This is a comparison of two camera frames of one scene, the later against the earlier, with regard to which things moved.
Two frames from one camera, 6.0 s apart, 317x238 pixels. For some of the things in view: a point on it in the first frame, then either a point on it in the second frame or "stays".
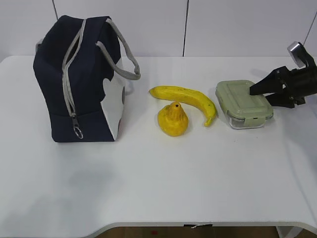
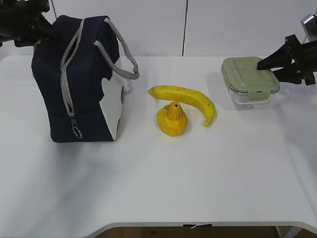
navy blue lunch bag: x=79 y=61 stays
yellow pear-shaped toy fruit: x=172 y=119 stays
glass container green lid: x=234 y=95 -> x=241 y=74
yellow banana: x=180 y=94 stays
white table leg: x=288 y=231 stays
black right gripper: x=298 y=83 -> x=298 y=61
